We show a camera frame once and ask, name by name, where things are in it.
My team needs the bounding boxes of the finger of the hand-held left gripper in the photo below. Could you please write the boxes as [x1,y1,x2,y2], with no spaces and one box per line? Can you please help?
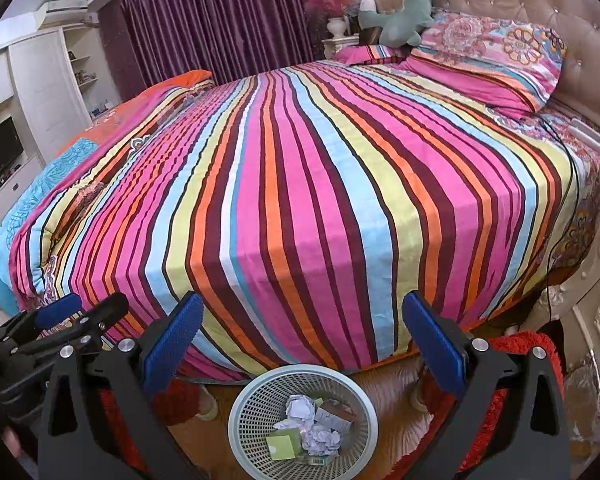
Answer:
[0,294,83,347]
[30,292,130,357]

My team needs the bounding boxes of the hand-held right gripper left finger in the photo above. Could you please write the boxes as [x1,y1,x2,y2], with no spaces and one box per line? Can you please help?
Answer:
[37,292,204,480]

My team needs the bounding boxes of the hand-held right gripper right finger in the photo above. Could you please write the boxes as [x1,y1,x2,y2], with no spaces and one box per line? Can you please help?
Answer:
[401,291,572,480]

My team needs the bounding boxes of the white plastic basket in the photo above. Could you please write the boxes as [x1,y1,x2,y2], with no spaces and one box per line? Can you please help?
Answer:
[228,364,378,480]

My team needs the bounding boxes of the tall pink box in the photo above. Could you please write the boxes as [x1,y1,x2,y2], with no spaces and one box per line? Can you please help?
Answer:
[314,400,356,434]

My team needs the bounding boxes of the large white paper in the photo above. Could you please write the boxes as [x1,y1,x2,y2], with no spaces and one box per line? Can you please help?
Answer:
[300,424,342,457]

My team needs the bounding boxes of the small green box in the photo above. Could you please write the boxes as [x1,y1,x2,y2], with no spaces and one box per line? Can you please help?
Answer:
[266,430,301,461]

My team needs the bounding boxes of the cream bed leg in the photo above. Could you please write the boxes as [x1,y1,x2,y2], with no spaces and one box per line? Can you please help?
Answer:
[195,389,220,421]

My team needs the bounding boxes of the red shag rug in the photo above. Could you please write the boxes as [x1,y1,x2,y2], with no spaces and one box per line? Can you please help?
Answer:
[100,332,564,480]

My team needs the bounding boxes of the black television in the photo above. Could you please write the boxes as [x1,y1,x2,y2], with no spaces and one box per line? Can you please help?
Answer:
[0,117,26,192]

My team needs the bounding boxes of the ornate cream nightstand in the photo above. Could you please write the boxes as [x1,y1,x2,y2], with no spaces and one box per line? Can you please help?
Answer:
[530,200,600,480]

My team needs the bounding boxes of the striped bedsheet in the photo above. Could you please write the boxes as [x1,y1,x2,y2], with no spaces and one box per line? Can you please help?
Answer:
[7,60,600,382]

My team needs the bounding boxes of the orange and blue quilt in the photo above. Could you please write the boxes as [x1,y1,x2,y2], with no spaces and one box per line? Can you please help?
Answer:
[0,70,215,317]

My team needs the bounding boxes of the white wardrobe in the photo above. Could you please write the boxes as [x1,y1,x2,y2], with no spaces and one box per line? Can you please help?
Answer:
[0,25,122,227]

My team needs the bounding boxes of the white power strip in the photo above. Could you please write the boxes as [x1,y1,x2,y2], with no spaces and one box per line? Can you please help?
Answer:
[570,117,600,154]

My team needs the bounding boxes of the floral pillow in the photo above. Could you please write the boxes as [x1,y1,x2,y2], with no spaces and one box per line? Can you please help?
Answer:
[405,10,567,119]

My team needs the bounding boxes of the striped pink pillow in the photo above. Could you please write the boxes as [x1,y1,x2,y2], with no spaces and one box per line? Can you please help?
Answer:
[334,44,407,66]

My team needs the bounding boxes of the white air conditioner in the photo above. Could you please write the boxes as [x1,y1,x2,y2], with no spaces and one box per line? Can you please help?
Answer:
[42,0,89,23]

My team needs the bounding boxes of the small white nightstand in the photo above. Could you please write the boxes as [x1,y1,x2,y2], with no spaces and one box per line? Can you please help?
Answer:
[322,35,362,59]

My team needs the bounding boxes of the purple curtain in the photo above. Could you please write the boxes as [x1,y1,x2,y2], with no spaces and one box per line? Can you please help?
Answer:
[97,0,327,104]

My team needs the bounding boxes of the green plush toy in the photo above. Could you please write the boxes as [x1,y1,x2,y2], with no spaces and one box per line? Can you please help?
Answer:
[357,0,443,47]

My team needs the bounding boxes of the pink flowers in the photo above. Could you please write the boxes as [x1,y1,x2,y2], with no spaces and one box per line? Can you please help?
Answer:
[302,0,354,22]

